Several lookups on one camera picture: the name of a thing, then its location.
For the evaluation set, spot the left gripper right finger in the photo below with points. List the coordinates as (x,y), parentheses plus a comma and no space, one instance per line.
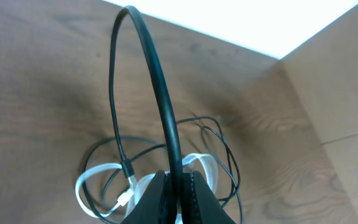
(198,203)

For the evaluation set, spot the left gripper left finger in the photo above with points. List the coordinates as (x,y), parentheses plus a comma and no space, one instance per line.
(154,206)

